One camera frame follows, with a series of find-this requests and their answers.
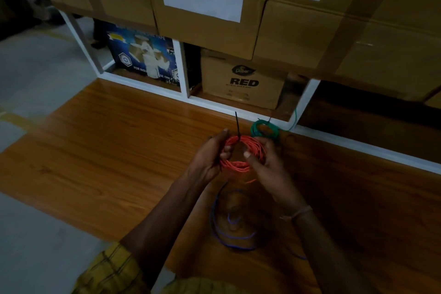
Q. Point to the thread wrist band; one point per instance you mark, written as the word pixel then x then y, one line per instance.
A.
pixel 297 213

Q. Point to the person's left forearm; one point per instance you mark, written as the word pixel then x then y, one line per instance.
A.
pixel 162 221

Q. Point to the white shelf frame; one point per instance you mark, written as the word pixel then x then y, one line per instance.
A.
pixel 181 66

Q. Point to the blue printed box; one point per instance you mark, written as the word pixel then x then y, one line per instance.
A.
pixel 144 56

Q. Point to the person's right forearm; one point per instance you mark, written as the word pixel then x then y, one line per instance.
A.
pixel 327 256

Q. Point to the large taped cardboard box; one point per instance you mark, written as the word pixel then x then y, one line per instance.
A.
pixel 361 28

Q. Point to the person's left thumb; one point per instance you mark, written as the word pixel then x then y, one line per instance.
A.
pixel 225 153

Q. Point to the person's left hand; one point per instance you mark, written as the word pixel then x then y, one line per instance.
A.
pixel 205 159

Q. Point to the small printed cardboard box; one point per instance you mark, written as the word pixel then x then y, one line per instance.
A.
pixel 241 80

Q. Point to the yellow plaid shirt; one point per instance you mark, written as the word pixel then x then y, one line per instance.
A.
pixel 110 273

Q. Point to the person's right thumb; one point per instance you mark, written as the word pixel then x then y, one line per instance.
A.
pixel 252 160

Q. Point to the person's right hand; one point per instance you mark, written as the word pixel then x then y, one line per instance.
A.
pixel 275 180

